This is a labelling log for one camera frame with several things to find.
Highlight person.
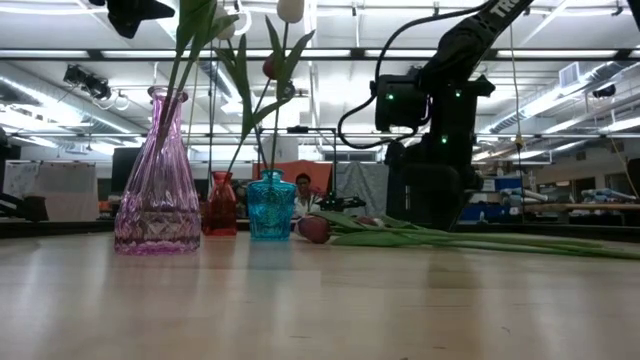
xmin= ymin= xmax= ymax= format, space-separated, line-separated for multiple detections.
xmin=293 ymin=172 xmax=324 ymax=219

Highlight pink glass vase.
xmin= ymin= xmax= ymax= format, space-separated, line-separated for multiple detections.
xmin=113 ymin=85 xmax=202 ymax=256

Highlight blue glass vase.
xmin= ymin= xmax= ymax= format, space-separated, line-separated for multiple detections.
xmin=246 ymin=168 xmax=297 ymax=242

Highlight black metal stand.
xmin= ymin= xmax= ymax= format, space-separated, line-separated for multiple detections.
xmin=258 ymin=125 xmax=340 ymax=221

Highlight black ceiling camera rig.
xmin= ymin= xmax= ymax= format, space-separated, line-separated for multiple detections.
xmin=62 ymin=63 xmax=114 ymax=101

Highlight pink artificial tulip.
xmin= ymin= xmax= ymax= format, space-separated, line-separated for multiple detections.
xmin=154 ymin=0 xmax=214 ymax=151

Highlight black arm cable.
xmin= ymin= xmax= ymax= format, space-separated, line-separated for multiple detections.
xmin=337 ymin=2 xmax=496 ymax=151

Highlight hanging thin cable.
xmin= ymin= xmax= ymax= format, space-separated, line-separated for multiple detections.
xmin=507 ymin=22 xmax=526 ymax=154

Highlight tulip stems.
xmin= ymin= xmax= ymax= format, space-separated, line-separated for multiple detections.
xmin=164 ymin=0 xmax=240 ymax=146

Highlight long ceiling light strip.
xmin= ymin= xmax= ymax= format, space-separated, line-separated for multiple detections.
xmin=0 ymin=47 xmax=640 ymax=61

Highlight white partition board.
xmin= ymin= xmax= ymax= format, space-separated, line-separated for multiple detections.
xmin=2 ymin=161 xmax=100 ymax=222

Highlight orange cloth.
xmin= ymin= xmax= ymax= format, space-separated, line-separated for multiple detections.
xmin=252 ymin=159 xmax=334 ymax=221

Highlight red glass vase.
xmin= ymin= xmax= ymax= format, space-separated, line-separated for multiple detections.
xmin=202 ymin=170 xmax=239 ymax=237

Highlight distant wooden table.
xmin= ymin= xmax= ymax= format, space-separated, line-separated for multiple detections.
xmin=522 ymin=201 xmax=640 ymax=226

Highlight black monitor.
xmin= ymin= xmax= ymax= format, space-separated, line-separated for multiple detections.
xmin=110 ymin=146 xmax=144 ymax=195

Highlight grey cloth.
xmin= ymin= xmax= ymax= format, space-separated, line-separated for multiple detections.
xmin=333 ymin=162 xmax=390 ymax=221

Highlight dark box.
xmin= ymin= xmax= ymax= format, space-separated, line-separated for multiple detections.
xmin=0 ymin=192 xmax=50 ymax=223

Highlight white air vent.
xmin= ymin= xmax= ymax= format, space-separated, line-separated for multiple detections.
xmin=558 ymin=61 xmax=582 ymax=90

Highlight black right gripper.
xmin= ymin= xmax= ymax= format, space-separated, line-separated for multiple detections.
xmin=399 ymin=134 xmax=484 ymax=231

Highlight blue storage bins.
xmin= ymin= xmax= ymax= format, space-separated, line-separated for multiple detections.
xmin=474 ymin=175 xmax=525 ymax=222

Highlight white artificial tulip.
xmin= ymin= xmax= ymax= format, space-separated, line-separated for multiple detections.
xmin=264 ymin=0 xmax=317 ymax=171
xmin=213 ymin=4 xmax=271 ymax=171

